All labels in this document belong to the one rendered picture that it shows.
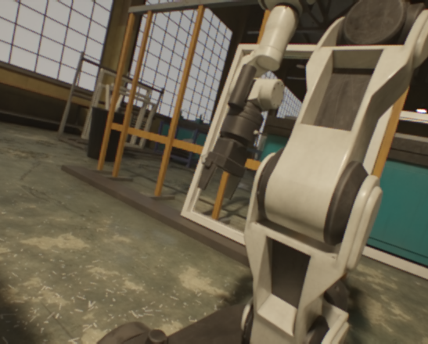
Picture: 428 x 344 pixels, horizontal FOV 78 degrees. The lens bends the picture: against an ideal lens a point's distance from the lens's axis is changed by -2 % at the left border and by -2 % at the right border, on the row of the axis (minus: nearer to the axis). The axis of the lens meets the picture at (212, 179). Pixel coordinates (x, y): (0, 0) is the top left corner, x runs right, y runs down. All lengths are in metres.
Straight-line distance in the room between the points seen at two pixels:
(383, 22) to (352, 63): 0.08
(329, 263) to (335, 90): 0.31
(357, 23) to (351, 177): 0.31
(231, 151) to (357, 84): 0.27
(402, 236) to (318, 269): 2.84
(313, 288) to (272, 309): 0.16
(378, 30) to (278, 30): 0.22
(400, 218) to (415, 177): 0.43
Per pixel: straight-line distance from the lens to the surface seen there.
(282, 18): 0.73
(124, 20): 9.56
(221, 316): 0.89
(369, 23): 0.62
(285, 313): 0.62
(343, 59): 0.58
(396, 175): 3.26
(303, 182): 0.44
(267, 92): 0.62
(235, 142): 0.60
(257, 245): 0.51
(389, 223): 3.27
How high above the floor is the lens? 0.65
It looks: 7 degrees down
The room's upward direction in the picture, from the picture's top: 14 degrees clockwise
